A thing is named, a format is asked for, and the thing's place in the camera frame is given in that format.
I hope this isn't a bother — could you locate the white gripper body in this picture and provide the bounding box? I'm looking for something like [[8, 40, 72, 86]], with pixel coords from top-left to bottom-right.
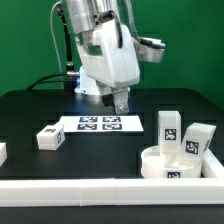
[[75, 20, 140, 88]]

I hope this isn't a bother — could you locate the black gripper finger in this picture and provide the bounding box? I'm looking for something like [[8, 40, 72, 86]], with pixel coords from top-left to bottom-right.
[[97, 83, 113, 106], [112, 87, 129, 115]]

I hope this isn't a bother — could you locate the white round stool seat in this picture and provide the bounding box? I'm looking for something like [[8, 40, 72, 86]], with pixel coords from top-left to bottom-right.
[[141, 146, 202, 179]]

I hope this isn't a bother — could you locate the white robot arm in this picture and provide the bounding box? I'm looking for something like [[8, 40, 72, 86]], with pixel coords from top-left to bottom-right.
[[61, 0, 140, 115]]

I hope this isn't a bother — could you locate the white sheet with tags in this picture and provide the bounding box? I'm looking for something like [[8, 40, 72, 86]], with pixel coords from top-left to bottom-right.
[[59, 116, 143, 132]]

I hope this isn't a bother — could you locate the white U-shaped obstacle fence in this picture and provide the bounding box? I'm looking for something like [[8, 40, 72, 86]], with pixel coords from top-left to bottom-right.
[[0, 151, 224, 207]]

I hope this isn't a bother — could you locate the black camera stand pole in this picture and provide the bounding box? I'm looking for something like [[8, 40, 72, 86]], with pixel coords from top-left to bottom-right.
[[56, 4, 79, 96]]

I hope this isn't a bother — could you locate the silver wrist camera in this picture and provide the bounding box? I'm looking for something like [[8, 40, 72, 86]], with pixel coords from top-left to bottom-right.
[[133, 38, 165, 63]]

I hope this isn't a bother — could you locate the black cable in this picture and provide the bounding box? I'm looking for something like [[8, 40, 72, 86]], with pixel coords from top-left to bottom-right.
[[26, 72, 79, 91]]

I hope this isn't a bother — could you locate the white cable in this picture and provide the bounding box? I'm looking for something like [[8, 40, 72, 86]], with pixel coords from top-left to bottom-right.
[[49, 0, 72, 74]]

